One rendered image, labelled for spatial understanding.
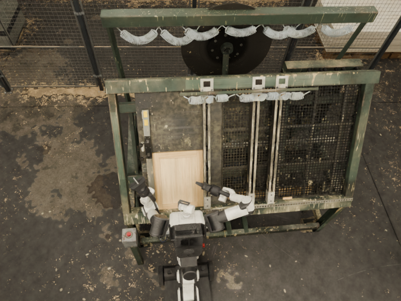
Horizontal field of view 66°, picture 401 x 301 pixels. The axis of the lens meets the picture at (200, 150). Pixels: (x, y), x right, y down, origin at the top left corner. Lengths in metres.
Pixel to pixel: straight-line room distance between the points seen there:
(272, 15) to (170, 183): 1.62
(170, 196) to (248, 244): 1.34
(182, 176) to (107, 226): 1.46
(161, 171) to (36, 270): 1.92
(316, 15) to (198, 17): 0.95
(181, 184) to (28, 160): 2.48
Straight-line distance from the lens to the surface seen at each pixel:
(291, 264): 3.90
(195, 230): 2.33
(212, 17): 2.60
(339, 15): 2.95
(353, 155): 3.18
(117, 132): 2.60
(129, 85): 2.45
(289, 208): 3.16
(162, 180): 2.79
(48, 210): 4.22
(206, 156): 2.70
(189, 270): 2.57
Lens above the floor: 3.59
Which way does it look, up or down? 56 degrees down
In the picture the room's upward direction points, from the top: 5 degrees clockwise
